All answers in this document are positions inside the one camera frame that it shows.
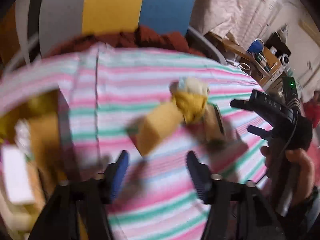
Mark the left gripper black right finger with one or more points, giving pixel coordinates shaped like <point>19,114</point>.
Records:
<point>255,218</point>

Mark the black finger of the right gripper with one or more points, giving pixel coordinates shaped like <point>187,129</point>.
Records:
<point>262,133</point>
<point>247,105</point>

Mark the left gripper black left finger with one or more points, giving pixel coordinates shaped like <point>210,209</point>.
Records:
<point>59,218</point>

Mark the yellow sponge block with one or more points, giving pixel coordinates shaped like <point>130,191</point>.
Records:
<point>157,126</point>

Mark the person's right hand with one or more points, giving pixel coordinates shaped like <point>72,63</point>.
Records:
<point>306,179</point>

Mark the wooden desk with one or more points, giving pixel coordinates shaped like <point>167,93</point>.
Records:
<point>229,48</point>

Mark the mustard yellow sock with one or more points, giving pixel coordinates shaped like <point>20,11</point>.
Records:
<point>191,105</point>

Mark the cream rolled sock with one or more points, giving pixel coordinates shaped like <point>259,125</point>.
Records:
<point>190,85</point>

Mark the pink curtain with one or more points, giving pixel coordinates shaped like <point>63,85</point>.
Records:
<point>239,20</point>

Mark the striped pink green bedsheet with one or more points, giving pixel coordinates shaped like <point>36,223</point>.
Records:
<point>104,92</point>

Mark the dark red blanket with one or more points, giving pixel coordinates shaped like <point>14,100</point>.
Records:
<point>142,37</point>

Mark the yellow blue grey chair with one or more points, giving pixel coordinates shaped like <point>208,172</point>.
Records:
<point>43,24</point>

